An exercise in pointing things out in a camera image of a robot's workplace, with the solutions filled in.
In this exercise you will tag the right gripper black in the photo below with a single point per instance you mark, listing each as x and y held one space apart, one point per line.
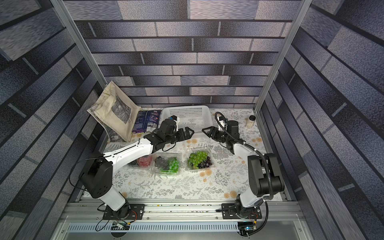
216 133

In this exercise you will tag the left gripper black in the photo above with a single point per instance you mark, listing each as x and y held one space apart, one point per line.
188 136

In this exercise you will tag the dark purple grape bunch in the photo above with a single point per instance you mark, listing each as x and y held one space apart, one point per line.
205 164

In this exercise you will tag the bright green grape bunch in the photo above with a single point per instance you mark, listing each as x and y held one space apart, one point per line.
174 167

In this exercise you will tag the small dark grape bunch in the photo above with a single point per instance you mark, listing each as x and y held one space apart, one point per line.
161 163

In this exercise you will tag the clear plastic clamshell container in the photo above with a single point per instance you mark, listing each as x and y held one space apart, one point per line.
138 168

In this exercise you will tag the red grape bunch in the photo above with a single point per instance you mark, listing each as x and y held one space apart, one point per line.
145 162

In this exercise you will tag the dark blue grape bunch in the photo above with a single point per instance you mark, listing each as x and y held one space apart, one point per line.
133 163

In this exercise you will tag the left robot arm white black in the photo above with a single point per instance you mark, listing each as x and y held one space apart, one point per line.
98 172

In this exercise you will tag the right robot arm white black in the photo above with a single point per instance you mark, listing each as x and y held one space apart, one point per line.
264 172

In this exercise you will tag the white plastic basket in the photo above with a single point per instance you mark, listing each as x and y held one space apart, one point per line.
193 117

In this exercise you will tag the small bottle black cap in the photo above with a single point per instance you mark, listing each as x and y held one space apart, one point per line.
250 121

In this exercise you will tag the blue snack bag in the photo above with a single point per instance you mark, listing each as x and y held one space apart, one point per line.
147 121

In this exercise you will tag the floral tablecloth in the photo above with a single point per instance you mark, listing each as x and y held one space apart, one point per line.
227 178

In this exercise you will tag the beige canvas tote bag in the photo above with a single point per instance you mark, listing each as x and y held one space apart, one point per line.
116 113

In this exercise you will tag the green circuit board right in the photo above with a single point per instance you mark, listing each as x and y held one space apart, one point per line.
245 229

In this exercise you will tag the aluminium rail base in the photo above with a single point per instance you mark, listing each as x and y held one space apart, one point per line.
182 220

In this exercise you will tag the right aluminium frame post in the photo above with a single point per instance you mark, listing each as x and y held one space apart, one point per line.
296 23

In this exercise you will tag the aluminium frame post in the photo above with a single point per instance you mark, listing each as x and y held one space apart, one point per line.
296 23
73 30

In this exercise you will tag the left aluminium frame post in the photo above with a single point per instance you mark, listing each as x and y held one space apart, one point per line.
73 30

